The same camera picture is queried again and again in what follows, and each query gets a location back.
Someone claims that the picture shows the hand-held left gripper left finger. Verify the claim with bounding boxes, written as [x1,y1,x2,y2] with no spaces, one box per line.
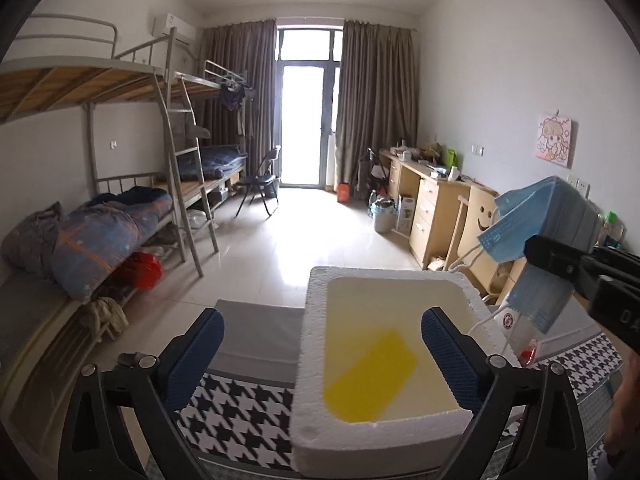
[59,305,226,480]

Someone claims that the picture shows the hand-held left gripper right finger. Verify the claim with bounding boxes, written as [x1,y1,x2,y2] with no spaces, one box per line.
[421,306,590,480]

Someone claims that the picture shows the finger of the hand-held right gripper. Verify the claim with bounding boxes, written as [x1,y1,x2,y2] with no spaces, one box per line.
[524,235,596,292]

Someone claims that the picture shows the stack of blue face masks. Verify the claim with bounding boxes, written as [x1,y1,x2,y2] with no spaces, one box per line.
[445,176,603,356]

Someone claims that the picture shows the white foam box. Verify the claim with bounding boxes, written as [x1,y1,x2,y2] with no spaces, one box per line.
[290,266,501,478]

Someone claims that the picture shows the person's right forearm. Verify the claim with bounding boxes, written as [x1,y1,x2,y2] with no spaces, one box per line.
[604,379,640,472]

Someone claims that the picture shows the houndstooth tablecloth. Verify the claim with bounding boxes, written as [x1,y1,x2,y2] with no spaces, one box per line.
[175,300,626,480]

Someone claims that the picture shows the red white plastic packet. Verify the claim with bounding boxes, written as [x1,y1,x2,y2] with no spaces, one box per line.
[492,305,542,366]

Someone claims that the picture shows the yellow cloth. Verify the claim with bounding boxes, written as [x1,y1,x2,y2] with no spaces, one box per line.
[322,329,418,421]

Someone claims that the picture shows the wooden smiley chair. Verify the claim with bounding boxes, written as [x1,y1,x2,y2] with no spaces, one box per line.
[445,185,501,273]

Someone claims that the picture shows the beige crumpled cloth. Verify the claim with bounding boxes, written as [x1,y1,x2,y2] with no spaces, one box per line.
[80,297,128,341]

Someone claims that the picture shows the red plastic bag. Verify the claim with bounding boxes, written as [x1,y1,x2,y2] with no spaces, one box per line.
[122,252,163,290]

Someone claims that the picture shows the wooden desk with drawers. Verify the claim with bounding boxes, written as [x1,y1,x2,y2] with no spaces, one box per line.
[379,149,498,268]

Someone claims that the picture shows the white carton box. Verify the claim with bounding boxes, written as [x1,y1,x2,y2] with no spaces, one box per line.
[397,195,416,235]

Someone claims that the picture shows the blue orange patterned quilt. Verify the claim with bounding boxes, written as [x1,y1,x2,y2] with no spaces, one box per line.
[50,186,175,301]

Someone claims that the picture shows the metal bucket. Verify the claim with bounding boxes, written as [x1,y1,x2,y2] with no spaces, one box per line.
[372,200,398,233]

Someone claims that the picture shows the black folding chair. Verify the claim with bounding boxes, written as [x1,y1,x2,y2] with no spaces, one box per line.
[235,145,282,218]

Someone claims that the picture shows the dark blue folded quilt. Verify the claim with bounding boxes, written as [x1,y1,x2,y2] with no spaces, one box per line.
[177,144,248,181]

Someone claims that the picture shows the grey cloth bundle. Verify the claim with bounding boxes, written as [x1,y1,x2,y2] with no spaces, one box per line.
[2,202,66,276]

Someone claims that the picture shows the brown curtain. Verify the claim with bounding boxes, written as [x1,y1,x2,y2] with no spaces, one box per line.
[200,20,278,188]
[336,20,420,193]

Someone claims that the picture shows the grey metal bed ladder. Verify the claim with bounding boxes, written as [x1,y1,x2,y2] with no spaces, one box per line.
[159,27,221,277]

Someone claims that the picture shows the glass balcony door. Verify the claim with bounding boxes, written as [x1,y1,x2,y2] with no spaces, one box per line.
[276,27,346,188]

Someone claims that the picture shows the dark hanging clothes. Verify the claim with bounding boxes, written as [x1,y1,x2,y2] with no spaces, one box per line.
[220,80,248,111]

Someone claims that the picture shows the small metal bunk bed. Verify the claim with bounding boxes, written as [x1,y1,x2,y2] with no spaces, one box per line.
[170,59,257,213]

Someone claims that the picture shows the large metal bunk bed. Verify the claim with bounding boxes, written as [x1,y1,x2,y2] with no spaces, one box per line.
[0,15,221,376]

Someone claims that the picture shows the white air conditioner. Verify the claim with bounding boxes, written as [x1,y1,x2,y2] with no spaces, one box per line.
[152,12,197,43]

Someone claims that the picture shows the cartoon wall picture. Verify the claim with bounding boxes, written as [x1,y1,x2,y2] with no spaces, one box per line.
[534,112,576,168]

